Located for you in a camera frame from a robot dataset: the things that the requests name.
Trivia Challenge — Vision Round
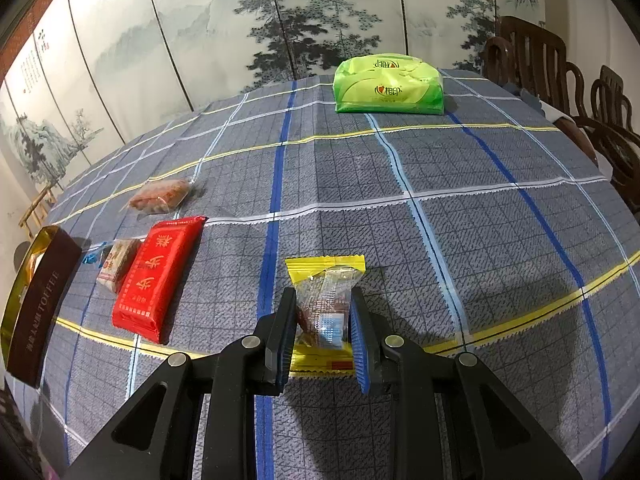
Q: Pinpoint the small brown pastry packet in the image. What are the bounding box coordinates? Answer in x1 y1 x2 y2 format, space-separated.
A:
96 239 143 294

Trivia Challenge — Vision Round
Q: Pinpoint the painted landscape folding screen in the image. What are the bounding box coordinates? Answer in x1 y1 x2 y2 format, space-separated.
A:
0 0 546 191

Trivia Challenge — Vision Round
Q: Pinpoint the green tissue pack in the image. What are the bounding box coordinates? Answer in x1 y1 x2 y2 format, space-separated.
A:
333 53 445 115

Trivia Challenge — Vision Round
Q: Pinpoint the yellow snack packet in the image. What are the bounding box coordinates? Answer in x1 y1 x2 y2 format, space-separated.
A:
285 255 366 376

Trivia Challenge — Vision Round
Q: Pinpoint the blue candy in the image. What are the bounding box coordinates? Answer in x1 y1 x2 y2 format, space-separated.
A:
82 242 109 267

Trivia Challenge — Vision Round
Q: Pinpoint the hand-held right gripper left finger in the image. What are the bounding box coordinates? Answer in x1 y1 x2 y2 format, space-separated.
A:
64 287 298 480

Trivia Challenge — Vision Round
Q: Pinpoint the light bamboo chair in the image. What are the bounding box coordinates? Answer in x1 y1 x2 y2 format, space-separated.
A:
19 182 59 239

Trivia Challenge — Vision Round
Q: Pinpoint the clear packet of round snacks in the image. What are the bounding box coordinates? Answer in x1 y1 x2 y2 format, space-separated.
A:
127 177 194 217

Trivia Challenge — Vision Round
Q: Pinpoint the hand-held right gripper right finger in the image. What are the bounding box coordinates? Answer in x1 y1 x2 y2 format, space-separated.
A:
349 285 585 480

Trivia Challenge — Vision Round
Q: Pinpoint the dark red tin box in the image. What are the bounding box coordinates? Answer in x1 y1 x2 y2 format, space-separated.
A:
0 226 83 389

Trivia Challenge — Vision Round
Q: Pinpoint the red snack packet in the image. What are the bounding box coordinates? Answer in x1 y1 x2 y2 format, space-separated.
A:
112 216 208 345

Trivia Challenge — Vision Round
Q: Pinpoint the white cloth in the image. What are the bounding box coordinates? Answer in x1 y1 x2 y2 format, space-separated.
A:
520 87 576 127

